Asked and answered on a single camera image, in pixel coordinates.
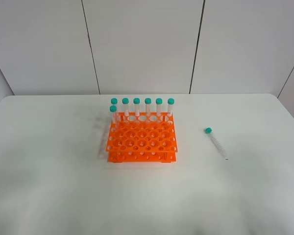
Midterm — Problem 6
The teal capped test tube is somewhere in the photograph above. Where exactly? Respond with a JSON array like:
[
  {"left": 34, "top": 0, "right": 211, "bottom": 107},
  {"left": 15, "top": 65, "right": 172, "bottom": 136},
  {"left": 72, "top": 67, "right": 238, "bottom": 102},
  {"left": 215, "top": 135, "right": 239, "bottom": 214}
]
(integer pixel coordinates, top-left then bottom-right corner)
[{"left": 204, "top": 127, "right": 227, "bottom": 159}]

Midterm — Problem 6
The orange test tube rack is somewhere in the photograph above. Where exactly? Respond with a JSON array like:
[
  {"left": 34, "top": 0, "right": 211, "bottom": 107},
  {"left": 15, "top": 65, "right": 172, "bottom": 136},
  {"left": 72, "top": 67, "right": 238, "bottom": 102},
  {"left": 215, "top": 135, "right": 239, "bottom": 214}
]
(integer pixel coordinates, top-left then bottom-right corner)
[{"left": 106, "top": 112, "right": 178, "bottom": 163}]

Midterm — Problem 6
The second row left tube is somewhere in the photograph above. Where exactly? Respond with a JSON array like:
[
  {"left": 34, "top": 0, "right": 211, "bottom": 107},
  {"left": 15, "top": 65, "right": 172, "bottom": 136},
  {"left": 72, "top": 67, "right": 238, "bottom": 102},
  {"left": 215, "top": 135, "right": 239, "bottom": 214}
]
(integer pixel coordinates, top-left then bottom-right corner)
[{"left": 109, "top": 105, "right": 118, "bottom": 128}]

